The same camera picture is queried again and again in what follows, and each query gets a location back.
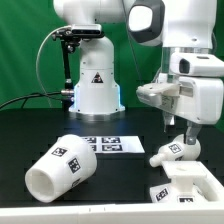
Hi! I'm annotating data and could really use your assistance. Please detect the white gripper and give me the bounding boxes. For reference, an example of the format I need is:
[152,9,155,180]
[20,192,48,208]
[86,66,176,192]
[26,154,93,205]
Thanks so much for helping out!
[136,76,224,145]

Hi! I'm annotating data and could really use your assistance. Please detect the white lamp bulb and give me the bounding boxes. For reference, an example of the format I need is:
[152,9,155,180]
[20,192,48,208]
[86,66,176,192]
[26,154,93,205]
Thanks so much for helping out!
[149,134,201,167]

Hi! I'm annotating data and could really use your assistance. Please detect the white lamp base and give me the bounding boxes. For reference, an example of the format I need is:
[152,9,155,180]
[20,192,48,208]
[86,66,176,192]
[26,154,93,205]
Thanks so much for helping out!
[150,161,206,203]

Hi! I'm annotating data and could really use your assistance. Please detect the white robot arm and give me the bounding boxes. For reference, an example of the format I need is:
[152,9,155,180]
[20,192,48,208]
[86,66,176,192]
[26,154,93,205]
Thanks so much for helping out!
[53,0,224,145]

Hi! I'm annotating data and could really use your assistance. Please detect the white lamp shade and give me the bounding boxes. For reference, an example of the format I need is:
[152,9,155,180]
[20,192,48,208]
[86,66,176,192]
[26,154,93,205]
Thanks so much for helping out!
[25,134,97,203]

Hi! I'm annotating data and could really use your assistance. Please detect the white marker sheet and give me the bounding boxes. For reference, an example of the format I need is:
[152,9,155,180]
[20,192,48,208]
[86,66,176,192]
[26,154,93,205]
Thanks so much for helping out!
[55,135,146,155]

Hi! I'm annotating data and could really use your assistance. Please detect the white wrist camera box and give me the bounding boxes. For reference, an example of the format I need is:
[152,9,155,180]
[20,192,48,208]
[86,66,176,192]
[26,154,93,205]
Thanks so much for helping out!
[169,52,224,77]

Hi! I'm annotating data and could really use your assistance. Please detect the white table border frame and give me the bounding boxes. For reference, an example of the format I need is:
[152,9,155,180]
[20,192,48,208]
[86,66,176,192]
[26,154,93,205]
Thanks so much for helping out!
[0,162,224,224]

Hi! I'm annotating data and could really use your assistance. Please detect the black camera stand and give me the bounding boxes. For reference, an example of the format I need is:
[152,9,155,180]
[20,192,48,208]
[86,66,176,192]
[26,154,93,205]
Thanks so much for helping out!
[52,27,81,111]

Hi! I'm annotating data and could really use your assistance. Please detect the black camera on stand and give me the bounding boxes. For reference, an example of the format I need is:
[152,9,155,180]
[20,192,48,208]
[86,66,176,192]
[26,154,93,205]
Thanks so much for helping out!
[71,24,104,38]

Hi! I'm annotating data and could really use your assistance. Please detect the grey camera cable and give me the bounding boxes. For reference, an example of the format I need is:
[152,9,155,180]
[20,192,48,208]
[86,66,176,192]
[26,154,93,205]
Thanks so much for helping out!
[35,25,73,108]

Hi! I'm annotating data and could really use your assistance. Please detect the black cables on table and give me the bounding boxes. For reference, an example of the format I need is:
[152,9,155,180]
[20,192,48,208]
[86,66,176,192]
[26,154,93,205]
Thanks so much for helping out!
[0,91,64,111]

